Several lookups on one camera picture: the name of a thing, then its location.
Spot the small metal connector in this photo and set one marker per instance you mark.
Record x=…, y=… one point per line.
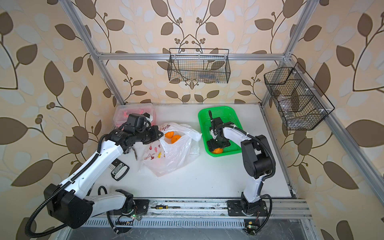
x=128, y=150

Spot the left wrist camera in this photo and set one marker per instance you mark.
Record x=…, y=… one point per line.
x=149, y=117

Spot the black white handheld device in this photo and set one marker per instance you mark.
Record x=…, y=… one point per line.
x=118, y=169

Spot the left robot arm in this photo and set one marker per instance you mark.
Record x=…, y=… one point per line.
x=69, y=202

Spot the green plastic basket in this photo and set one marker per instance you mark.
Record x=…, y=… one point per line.
x=229, y=118

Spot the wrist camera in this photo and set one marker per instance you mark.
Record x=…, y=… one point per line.
x=149, y=117
x=216, y=123

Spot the screwdriver on rail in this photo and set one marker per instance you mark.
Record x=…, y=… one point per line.
x=164, y=207

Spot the orange fruit two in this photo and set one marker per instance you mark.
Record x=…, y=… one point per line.
x=175, y=138

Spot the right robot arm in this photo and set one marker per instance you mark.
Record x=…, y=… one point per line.
x=258, y=160

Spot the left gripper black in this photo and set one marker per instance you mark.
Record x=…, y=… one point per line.
x=153, y=129

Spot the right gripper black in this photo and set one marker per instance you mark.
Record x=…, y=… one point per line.
x=212, y=145

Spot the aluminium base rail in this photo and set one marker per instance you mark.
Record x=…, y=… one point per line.
x=207, y=213

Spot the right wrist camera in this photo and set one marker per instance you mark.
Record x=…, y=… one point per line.
x=216, y=123

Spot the white printed plastic bag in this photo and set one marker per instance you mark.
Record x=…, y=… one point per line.
x=161, y=157

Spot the pink transparent storage box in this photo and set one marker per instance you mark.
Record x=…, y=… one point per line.
x=122, y=113

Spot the black wire basket back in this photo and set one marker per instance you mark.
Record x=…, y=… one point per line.
x=210, y=66

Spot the black wire basket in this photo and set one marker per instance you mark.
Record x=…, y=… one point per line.
x=300, y=101
x=210, y=66

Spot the orange fruit four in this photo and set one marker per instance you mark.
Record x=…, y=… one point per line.
x=218, y=151

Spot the black wire basket right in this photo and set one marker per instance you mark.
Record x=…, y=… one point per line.
x=300, y=101

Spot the orange fruit one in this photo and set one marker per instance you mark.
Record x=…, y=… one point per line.
x=169, y=135

